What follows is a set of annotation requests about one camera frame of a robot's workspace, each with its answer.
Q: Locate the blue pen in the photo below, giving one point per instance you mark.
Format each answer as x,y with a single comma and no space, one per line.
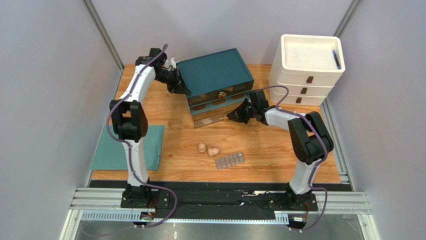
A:
336,59

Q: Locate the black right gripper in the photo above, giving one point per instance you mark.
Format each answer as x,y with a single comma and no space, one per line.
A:
244,111

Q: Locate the teal drawer cabinet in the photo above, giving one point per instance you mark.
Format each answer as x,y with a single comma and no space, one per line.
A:
220,69

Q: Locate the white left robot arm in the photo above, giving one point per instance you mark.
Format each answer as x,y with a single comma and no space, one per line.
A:
130,124

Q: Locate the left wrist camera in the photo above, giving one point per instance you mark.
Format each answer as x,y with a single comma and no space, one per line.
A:
171,64

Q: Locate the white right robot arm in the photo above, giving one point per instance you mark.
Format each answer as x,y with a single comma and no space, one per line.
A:
310,138

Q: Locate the eyeshadow palette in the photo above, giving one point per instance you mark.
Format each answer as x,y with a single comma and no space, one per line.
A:
230,160

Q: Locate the round beige makeup sponge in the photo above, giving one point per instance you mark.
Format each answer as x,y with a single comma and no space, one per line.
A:
202,148

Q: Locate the gourd-shaped beige makeup sponge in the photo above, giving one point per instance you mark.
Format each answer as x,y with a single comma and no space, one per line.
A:
214,151

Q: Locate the white three-drawer organizer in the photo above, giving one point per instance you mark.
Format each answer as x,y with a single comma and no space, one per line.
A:
304,70

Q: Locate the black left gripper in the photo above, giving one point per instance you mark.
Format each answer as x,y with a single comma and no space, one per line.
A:
178,86

